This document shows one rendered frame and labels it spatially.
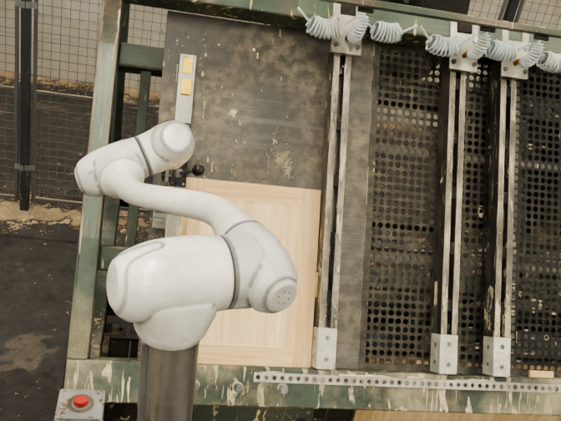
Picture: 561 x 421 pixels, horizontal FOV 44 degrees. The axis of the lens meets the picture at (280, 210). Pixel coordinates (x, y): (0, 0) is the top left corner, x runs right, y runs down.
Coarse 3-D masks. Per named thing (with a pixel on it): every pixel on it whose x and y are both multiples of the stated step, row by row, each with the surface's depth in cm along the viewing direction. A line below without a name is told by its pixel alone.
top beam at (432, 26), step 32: (128, 0) 214; (160, 0) 212; (192, 0) 211; (224, 0) 213; (256, 0) 216; (288, 0) 218; (416, 32) 226; (448, 32) 229; (480, 32) 232; (512, 32) 234
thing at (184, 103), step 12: (180, 60) 214; (180, 72) 214; (192, 72) 215; (180, 84) 214; (192, 84) 214; (180, 96) 213; (192, 96) 214; (180, 108) 213; (180, 120) 212; (168, 216) 209; (180, 216) 209; (168, 228) 208; (180, 228) 209
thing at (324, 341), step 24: (336, 24) 220; (360, 24) 211; (336, 48) 219; (360, 48) 220; (336, 72) 222; (336, 96) 221; (336, 120) 221; (336, 144) 223; (336, 168) 221; (336, 192) 219; (336, 216) 217; (336, 240) 216; (336, 264) 215; (336, 288) 215; (336, 312) 214; (336, 336) 213; (312, 360) 215
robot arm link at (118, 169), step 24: (120, 144) 161; (96, 168) 157; (120, 168) 155; (144, 168) 161; (96, 192) 159; (120, 192) 152; (144, 192) 147; (168, 192) 145; (192, 192) 143; (192, 216) 142; (216, 216) 134; (240, 216) 130
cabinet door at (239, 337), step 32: (224, 192) 215; (256, 192) 218; (288, 192) 220; (320, 192) 222; (192, 224) 212; (288, 224) 219; (224, 320) 212; (256, 320) 214; (288, 320) 216; (224, 352) 210; (256, 352) 212; (288, 352) 215
